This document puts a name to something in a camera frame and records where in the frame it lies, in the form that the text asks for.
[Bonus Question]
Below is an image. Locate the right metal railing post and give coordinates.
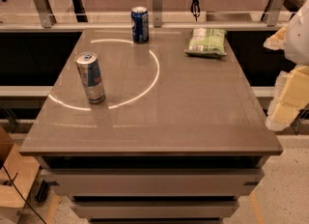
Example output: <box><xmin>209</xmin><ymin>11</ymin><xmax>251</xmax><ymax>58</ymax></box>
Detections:
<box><xmin>266</xmin><ymin>0</ymin><xmax>285</xmax><ymax>26</ymax></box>

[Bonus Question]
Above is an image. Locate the left metal railing post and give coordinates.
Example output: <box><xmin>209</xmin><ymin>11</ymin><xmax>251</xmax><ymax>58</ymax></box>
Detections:
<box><xmin>33</xmin><ymin>0</ymin><xmax>56</xmax><ymax>28</ymax></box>

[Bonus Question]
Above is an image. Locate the middle metal railing post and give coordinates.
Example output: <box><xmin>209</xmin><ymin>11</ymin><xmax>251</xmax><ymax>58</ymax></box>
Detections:
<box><xmin>153</xmin><ymin>0</ymin><xmax>162</xmax><ymax>28</ymax></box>

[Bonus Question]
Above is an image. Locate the blue pepsi can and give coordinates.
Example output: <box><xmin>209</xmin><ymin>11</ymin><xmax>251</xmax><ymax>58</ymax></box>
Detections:
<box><xmin>131</xmin><ymin>7</ymin><xmax>149</xmax><ymax>43</ymax></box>

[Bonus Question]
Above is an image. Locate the silver blue redbull can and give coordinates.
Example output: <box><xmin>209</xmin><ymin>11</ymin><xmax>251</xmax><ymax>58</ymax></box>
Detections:
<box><xmin>75</xmin><ymin>52</ymin><xmax>105</xmax><ymax>103</ymax></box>

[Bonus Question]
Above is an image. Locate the metal railing post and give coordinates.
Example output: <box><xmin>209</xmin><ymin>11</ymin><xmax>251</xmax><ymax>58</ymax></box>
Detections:
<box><xmin>266</xmin><ymin>0</ymin><xmax>285</xmax><ymax>26</ymax></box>
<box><xmin>33</xmin><ymin>0</ymin><xmax>56</xmax><ymax>28</ymax></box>
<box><xmin>153</xmin><ymin>0</ymin><xmax>162</xmax><ymax>28</ymax></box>

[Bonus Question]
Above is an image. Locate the grey drawer cabinet table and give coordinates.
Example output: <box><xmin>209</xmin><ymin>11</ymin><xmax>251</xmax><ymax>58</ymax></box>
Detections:
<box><xmin>20</xmin><ymin>29</ymin><xmax>282</xmax><ymax>224</ymax></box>

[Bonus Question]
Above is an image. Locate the black floor cable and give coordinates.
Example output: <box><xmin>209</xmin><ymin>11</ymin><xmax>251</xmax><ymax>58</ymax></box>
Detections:
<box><xmin>0</xmin><ymin>164</ymin><xmax>47</xmax><ymax>224</ymax></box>

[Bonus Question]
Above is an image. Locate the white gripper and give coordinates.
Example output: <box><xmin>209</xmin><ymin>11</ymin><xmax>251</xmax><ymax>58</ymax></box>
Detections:
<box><xmin>264</xmin><ymin>0</ymin><xmax>309</xmax><ymax>131</ymax></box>

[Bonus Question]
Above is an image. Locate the green snack bag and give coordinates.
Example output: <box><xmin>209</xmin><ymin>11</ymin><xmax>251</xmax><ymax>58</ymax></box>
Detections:
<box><xmin>184</xmin><ymin>28</ymin><xmax>226</xmax><ymax>58</ymax></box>

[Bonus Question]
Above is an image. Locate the cardboard box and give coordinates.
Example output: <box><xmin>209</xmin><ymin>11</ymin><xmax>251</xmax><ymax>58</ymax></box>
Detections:
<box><xmin>0</xmin><ymin>126</ymin><xmax>41</xmax><ymax>224</ymax></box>

